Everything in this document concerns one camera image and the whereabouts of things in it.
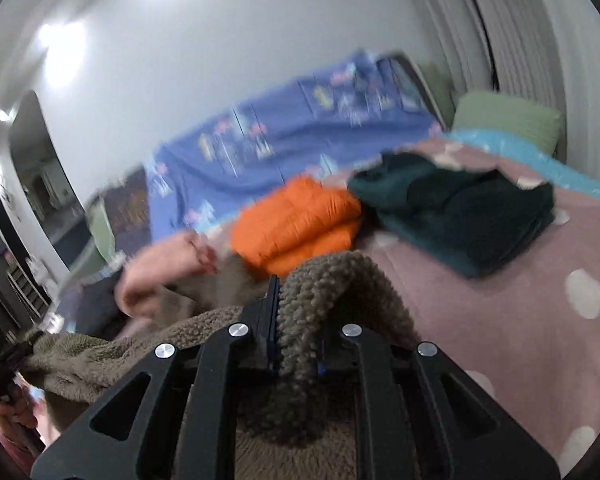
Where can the person's left hand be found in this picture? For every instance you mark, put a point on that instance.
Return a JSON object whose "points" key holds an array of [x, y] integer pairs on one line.
{"points": [[12, 417]]}

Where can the light blue cloth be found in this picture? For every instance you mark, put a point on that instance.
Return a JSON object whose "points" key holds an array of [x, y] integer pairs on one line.
{"points": [[575, 172]]}

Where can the light green pillow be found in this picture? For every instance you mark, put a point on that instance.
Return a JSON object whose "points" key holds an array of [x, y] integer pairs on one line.
{"points": [[510, 117]]}

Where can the pink dotted blanket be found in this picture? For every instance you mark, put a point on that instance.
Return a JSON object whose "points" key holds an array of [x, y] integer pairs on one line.
{"points": [[490, 320]]}

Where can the brown fleece jacket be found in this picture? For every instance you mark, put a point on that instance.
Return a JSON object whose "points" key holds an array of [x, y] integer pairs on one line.
{"points": [[320, 285]]}

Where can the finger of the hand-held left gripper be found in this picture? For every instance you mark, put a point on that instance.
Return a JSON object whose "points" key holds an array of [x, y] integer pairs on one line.
{"points": [[19, 352]]}

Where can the white curtain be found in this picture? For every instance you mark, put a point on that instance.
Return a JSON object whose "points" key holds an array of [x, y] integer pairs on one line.
{"points": [[520, 50]]}

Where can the orange puffer jacket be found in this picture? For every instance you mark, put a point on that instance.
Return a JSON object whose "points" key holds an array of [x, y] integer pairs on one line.
{"points": [[295, 220]]}

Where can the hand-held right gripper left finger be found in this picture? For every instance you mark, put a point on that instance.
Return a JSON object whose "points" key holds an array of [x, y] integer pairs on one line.
{"points": [[272, 325]]}

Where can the person's left forearm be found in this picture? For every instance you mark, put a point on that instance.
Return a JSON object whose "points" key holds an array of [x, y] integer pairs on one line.
{"points": [[17, 452]]}

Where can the olive green pillow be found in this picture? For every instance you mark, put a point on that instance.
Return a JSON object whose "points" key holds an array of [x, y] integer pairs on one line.
{"points": [[437, 92]]}

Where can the dark green sweater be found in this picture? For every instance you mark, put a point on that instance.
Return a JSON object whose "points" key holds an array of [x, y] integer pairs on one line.
{"points": [[460, 215]]}

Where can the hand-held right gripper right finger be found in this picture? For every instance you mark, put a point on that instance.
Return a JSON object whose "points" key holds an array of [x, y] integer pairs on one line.
{"points": [[352, 360]]}

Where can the arched wall mirror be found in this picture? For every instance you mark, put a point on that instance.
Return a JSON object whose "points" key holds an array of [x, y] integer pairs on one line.
{"points": [[40, 175]]}

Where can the pink cloth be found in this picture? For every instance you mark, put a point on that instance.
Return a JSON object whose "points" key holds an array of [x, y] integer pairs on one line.
{"points": [[160, 270]]}

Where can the blue printed bed sheet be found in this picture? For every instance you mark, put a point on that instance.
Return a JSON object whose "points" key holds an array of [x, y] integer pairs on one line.
{"points": [[290, 130]]}

